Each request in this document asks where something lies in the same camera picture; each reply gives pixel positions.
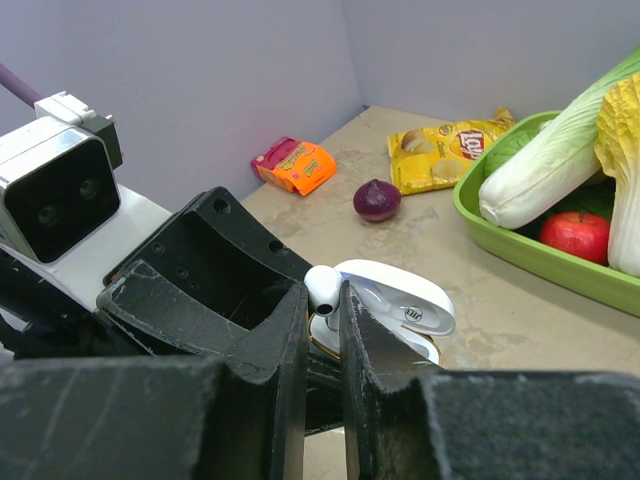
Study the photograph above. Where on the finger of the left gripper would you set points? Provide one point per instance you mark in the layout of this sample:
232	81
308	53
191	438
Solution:
218	253
203	311

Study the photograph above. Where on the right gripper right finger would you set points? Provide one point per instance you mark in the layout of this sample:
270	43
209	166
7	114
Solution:
406	418

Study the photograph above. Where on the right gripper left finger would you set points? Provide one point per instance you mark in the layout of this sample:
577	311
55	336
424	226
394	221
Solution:
240	415

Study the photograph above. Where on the white square charging case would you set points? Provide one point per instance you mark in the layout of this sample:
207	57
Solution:
412	307

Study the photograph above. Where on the white stem earbud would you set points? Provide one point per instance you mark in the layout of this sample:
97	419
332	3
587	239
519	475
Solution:
324	284

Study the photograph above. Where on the orange pink snack box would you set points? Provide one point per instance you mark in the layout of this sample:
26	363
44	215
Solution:
296	166

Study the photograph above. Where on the purple red onion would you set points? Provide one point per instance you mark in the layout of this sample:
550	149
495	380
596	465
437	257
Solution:
376	200

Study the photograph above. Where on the green plastic basket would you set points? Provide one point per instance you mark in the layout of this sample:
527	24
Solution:
599	283

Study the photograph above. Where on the yellow Lays chips bag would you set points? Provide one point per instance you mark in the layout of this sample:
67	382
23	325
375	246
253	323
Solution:
433	158

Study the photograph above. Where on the red apple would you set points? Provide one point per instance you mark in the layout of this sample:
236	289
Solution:
580	234

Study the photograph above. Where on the green napa cabbage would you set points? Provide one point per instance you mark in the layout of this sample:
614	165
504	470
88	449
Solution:
555	162

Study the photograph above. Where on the yellow napa cabbage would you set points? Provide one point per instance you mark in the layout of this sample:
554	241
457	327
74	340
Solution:
617	149

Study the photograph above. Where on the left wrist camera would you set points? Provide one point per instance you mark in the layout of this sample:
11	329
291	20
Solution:
63	213

